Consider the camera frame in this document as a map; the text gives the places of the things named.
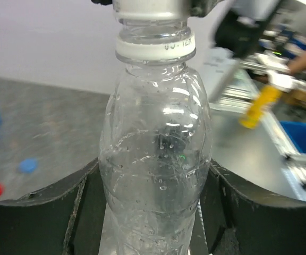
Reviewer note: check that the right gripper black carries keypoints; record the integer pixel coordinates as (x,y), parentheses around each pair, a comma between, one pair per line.
(243,24)

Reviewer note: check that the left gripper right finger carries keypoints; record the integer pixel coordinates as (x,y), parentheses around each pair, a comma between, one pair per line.
(240,217)

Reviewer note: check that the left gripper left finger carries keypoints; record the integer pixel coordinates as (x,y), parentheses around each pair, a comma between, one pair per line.
(63,218)

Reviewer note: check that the blue bottle cap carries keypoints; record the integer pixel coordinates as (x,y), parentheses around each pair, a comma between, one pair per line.
(28,165)

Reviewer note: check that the clear small bottle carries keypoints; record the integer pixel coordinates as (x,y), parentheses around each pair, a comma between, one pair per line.
(155,146)

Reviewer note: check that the white QR bottle cap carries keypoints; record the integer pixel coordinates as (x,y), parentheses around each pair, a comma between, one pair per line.
(155,10)

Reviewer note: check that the person forearm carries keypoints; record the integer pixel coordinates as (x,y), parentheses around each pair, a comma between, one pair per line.
(297,65)

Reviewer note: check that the yellow object outside cell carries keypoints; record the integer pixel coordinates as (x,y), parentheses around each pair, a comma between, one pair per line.
(268,96)

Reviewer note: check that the blue bin outside cell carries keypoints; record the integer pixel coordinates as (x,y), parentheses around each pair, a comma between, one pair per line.
(296,131)

